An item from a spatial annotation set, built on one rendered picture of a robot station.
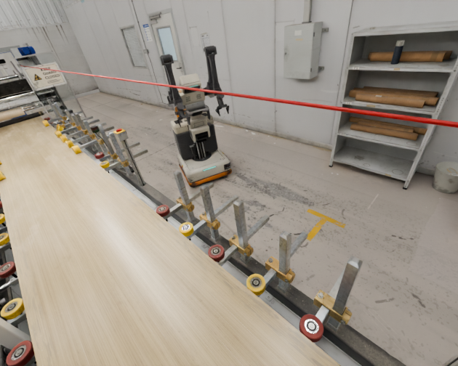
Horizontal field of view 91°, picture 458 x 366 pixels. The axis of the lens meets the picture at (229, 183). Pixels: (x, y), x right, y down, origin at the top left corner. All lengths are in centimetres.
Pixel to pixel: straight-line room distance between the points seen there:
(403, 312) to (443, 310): 27
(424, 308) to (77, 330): 212
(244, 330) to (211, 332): 12
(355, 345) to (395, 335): 91
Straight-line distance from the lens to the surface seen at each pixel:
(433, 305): 232
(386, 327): 210
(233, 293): 103
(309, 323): 98
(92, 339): 115
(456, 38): 317
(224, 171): 311
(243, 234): 115
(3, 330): 136
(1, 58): 515
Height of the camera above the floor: 181
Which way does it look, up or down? 36 degrees down
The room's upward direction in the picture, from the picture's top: 9 degrees counter-clockwise
